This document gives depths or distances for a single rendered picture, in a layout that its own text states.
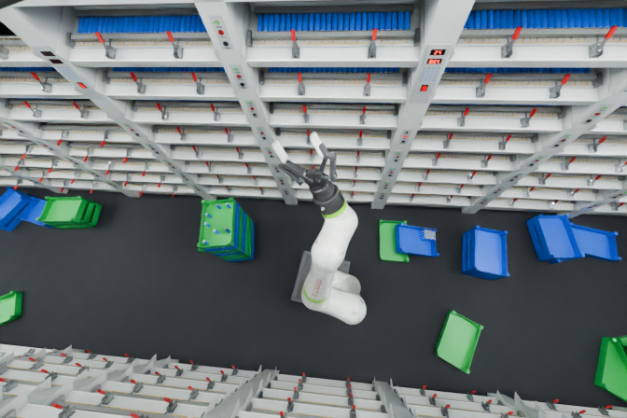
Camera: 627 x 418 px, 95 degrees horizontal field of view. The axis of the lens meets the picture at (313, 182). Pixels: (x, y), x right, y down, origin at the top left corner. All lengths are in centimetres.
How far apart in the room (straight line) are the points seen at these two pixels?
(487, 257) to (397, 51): 163
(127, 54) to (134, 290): 183
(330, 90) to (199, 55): 51
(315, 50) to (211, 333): 197
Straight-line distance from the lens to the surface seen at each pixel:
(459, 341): 237
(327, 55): 110
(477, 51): 119
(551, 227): 272
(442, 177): 197
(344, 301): 130
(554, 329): 265
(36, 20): 147
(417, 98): 125
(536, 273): 266
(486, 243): 236
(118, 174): 265
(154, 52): 132
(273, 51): 114
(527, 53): 125
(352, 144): 153
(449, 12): 102
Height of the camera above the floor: 223
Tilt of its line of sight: 65 degrees down
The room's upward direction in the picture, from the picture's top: 10 degrees counter-clockwise
